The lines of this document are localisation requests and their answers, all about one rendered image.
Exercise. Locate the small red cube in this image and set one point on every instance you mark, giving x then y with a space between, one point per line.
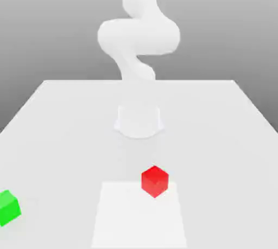
154 182

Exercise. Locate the small green cube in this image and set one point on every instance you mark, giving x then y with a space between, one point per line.
8 208

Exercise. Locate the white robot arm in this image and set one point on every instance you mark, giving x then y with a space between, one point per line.
139 36

